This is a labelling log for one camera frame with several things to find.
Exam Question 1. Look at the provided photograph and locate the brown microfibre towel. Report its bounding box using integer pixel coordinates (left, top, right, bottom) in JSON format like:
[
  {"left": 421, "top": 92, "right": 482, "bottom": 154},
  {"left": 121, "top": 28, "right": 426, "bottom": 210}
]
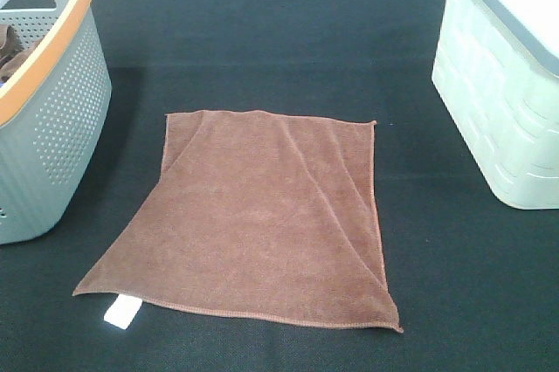
[{"left": 75, "top": 110, "right": 400, "bottom": 331}]

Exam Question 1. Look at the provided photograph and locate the brown towel in basket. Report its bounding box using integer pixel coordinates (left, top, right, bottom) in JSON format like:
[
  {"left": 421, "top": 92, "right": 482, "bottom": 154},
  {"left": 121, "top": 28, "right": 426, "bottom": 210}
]
[{"left": 1, "top": 24, "right": 42, "bottom": 86}]

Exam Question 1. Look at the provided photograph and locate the black table cloth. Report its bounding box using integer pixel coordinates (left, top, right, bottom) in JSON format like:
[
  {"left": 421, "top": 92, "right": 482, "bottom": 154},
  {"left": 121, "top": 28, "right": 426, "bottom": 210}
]
[{"left": 1, "top": 0, "right": 558, "bottom": 371}]

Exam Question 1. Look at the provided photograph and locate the grey perforated laundry basket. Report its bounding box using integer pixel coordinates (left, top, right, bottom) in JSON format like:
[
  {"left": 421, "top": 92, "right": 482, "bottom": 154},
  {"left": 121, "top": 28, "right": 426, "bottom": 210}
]
[{"left": 1, "top": 0, "right": 112, "bottom": 244}]

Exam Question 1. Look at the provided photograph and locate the white storage bin grey rim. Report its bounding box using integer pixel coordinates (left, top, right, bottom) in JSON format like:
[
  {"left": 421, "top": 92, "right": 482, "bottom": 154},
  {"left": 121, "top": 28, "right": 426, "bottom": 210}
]
[{"left": 431, "top": 0, "right": 558, "bottom": 210}]

